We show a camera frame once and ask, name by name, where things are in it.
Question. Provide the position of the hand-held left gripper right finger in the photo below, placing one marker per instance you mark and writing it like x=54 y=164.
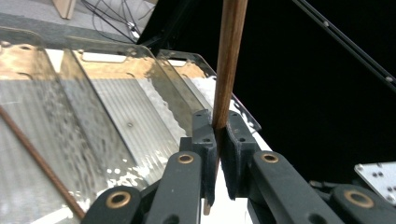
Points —
x=238 y=155

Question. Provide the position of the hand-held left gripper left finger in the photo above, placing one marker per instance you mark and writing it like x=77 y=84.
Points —
x=207 y=155

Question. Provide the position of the clear plastic bin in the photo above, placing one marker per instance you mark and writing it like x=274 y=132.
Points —
x=137 y=109
x=186 y=79
x=25 y=130

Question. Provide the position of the brown wooden chopstick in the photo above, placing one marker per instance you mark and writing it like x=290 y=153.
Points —
x=229 y=62
x=37 y=157

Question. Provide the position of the black curtain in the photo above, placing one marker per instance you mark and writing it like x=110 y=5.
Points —
x=311 y=109

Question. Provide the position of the black metal stand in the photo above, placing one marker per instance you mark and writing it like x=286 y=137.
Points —
x=351 y=46

